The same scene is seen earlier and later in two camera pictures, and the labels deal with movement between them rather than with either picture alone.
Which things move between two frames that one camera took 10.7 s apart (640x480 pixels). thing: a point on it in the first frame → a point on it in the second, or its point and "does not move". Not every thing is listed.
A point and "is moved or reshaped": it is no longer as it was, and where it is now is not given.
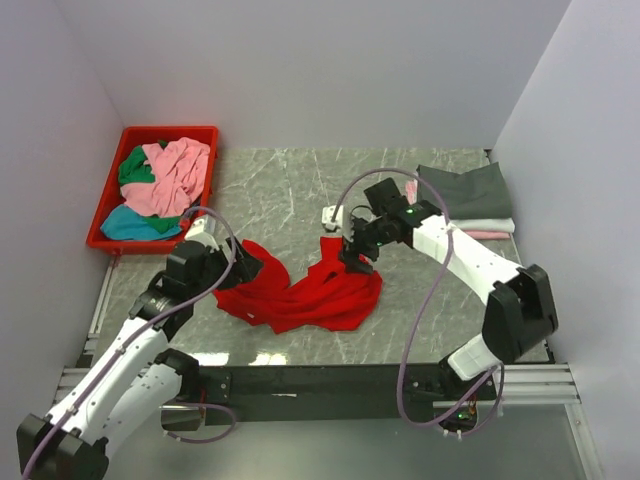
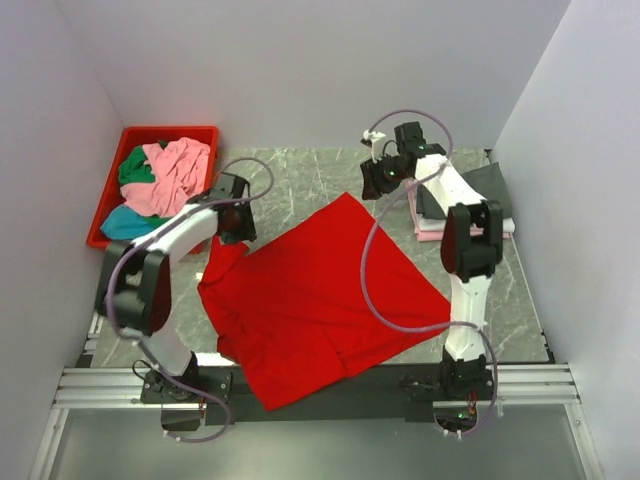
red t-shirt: (330, 296) is moved or reshaped
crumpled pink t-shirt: (179, 169) does not move
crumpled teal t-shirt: (127, 224) does not move
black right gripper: (350, 257) → (372, 189)
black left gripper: (242, 269) → (247, 232)
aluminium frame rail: (521, 385) does not move
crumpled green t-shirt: (135, 168) does not move
